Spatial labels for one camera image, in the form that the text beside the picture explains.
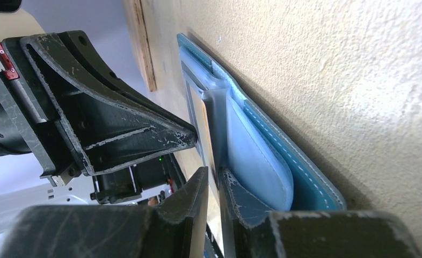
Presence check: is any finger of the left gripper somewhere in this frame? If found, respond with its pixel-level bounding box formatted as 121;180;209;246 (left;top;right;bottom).
58;30;197;134

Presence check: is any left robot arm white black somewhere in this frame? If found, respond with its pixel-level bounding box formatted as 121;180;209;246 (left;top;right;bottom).
0;31;198;232

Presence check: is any wooden board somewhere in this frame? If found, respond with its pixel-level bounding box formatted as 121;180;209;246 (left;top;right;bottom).
122;0;157;92

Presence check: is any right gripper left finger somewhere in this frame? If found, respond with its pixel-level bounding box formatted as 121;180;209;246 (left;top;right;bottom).
0;167;208;257

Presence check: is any teal card holder wallet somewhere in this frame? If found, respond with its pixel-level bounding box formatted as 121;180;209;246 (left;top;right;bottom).
177;33;347;211

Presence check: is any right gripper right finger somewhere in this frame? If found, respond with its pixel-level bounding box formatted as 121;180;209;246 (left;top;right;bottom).
219;168;421;257

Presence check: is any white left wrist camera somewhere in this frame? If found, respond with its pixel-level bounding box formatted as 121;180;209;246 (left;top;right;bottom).
0;1;45;42

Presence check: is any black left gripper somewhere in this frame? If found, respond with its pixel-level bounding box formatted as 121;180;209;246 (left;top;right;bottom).
0;33;198;187

